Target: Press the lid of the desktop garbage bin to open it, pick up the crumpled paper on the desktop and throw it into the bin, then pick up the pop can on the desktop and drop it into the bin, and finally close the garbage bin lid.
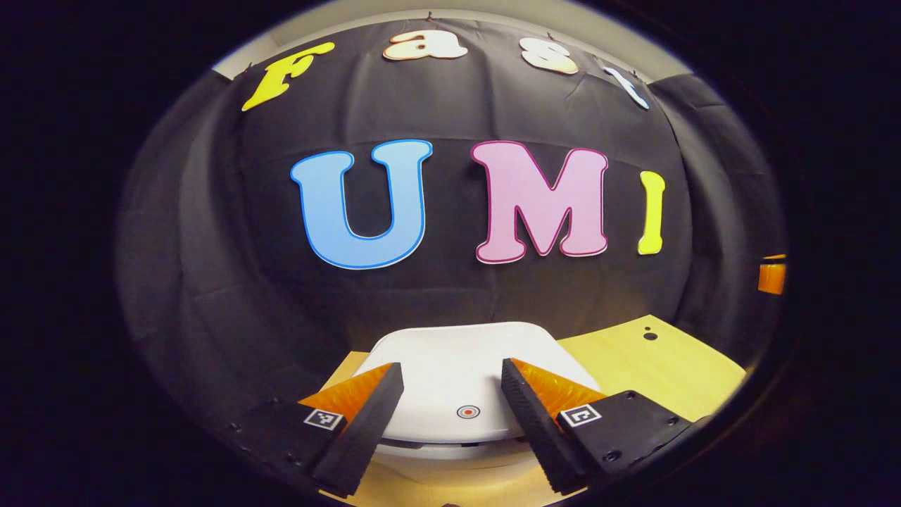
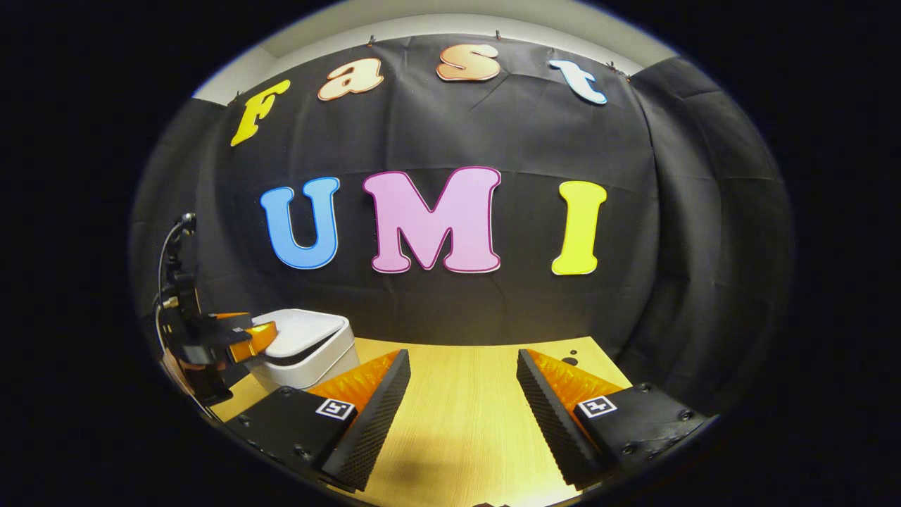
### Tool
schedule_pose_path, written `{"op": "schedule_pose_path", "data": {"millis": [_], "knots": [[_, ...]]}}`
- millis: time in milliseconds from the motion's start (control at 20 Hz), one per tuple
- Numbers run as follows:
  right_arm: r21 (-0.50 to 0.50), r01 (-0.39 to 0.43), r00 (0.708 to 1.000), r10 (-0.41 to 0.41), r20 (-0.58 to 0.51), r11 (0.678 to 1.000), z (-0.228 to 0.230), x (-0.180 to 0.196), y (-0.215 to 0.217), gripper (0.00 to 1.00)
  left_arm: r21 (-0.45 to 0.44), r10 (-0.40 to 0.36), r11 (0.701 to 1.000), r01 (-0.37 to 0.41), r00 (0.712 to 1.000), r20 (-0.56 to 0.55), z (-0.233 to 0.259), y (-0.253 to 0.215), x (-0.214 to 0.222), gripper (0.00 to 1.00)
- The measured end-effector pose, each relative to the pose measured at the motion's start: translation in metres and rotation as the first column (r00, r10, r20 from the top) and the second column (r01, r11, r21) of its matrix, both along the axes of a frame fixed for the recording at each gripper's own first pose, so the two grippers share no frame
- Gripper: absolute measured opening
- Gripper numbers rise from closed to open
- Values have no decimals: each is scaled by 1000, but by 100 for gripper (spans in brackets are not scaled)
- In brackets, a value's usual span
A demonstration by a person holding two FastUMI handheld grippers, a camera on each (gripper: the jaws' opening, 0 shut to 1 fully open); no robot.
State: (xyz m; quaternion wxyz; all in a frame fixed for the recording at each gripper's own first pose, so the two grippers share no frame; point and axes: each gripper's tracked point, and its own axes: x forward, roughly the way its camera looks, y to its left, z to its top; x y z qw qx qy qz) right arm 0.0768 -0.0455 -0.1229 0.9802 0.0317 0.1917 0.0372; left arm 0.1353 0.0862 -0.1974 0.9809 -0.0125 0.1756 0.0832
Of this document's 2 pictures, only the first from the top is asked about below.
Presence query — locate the black backdrop cloth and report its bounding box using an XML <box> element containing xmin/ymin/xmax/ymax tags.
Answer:
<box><xmin>116</xmin><ymin>18</ymin><xmax>789</xmax><ymax>423</ymax></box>

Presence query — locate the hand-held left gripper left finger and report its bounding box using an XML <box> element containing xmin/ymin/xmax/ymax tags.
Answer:
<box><xmin>225</xmin><ymin>362</ymin><xmax>405</xmax><ymax>498</ymax></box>

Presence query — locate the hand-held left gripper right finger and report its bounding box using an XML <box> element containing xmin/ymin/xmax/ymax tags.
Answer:
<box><xmin>500</xmin><ymin>357</ymin><xmax>705</xmax><ymax>495</ymax></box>

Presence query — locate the white desktop garbage bin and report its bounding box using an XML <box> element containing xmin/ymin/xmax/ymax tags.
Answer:
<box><xmin>350</xmin><ymin>322</ymin><xmax>603</xmax><ymax>487</ymax></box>

